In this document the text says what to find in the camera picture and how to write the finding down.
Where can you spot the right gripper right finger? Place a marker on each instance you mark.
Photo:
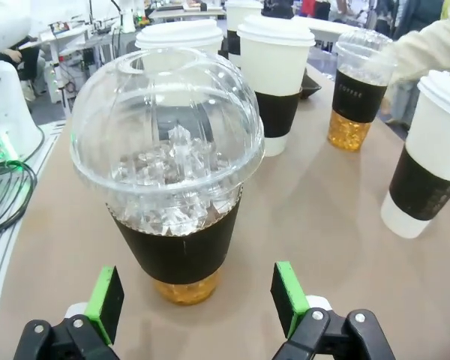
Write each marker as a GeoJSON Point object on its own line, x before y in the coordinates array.
{"type": "Point", "coordinates": [287, 296]}

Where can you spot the seated person in black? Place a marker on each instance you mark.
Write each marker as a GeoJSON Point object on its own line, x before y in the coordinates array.
{"type": "Point", "coordinates": [26, 63]}

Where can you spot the dark brown serving tray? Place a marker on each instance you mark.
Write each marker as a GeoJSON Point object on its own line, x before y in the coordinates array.
{"type": "Point", "coordinates": [310, 87]}

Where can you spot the person's left hand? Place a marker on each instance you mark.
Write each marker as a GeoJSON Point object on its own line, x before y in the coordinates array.
{"type": "Point", "coordinates": [387, 99]}

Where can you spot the person's left forearm cream sleeve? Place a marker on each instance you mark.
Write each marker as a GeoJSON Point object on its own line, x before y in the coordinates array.
{"type": "Point", "coordinates": [431, 45]}

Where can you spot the orange bottle with black label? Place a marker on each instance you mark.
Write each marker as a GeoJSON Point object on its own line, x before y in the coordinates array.
{"type": "Point", "coordinates": [172, 247]}

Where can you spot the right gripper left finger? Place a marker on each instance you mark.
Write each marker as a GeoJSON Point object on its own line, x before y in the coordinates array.
{"type": "Point", "coordinates": [105, 300]}

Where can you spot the white workbench with equipment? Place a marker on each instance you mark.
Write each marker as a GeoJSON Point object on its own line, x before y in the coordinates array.
{"type": "Point", "coordinates": [65, 56]}

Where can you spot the white background table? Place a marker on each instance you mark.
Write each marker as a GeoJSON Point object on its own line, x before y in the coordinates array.
{"type": "Point", "coordinates": [333, 26]}

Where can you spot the white paper cup black sleeve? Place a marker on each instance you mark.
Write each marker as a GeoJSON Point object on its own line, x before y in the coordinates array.
{"type": "Point", "coordinates": [431, 150]}
{"type": "Point", "coordinates": [183, 37]}
{"type": "Point", "coordinates": [277, 67]}
{"type": "Point", "coordinates": [243, 15]}

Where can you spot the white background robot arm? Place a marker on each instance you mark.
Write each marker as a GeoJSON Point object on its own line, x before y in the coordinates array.
{"type": "Point", "coordinates": [127, 15]}

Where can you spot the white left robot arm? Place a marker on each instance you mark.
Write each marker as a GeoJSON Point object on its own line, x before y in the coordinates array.
{"type": "Point", "coordinates": [3, 97]}

